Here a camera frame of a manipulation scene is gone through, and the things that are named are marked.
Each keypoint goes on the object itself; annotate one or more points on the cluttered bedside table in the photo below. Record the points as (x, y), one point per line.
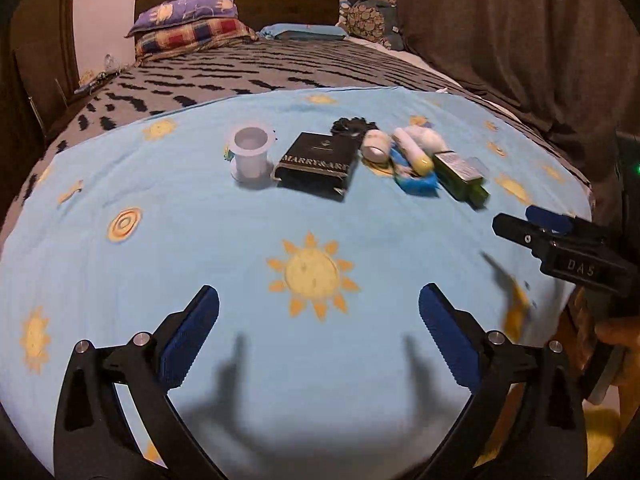
(102, 77)

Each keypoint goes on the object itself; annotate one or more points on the white plastic cup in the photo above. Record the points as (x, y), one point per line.
(250, 155)

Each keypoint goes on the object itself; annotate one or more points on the light blue sun-print cloth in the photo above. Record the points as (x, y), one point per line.
(200, 240)

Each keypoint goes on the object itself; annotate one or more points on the dark knitted scrunchie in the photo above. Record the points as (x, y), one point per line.
(352, 125)

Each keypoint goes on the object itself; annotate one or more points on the person's right hand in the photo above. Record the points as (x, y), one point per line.
(631, 350)

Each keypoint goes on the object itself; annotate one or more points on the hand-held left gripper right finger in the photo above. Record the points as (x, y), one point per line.
(445, 335)

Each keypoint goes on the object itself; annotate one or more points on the dark wooden wardrobe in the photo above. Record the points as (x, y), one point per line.
(35, 35)

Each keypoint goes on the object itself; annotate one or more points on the light blue pillow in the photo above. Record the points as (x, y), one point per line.
(305, 32)

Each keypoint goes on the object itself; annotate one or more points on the brown curtain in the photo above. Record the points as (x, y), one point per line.
(500, 25)

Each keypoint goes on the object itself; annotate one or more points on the grey black patterned blanket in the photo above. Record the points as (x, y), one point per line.
(240, 70)

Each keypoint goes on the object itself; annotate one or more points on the white tube with yellow cap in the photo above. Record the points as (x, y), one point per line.
(412, 152)

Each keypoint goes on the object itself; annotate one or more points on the black cardboard box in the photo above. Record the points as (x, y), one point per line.
(315, 160)

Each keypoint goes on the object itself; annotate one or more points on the brown patterned plush bag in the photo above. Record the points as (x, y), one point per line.
(367, 17)

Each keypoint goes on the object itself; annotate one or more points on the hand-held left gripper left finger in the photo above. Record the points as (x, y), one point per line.
(192, 340)

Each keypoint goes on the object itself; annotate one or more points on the yellow fluffy slipper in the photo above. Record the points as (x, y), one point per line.
(602, 432)

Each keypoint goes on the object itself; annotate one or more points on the white bed sheet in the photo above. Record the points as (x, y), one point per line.
(395, 57)

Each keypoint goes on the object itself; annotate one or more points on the purple printed pillow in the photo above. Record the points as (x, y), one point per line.
(185, 10)

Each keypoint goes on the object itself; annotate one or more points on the dark wooden headboard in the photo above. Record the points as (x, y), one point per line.
(285, 2)

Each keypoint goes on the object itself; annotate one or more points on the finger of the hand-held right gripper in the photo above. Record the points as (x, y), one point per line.
(550, 220)
(520, 232)

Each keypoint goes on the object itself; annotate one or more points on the red blue plaid pillow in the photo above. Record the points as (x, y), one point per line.
(195, 35)

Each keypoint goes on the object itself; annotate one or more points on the small white jar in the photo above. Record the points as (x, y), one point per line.
(375, 147)

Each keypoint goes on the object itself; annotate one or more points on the blue plastic packet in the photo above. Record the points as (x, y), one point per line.
(417, 185)

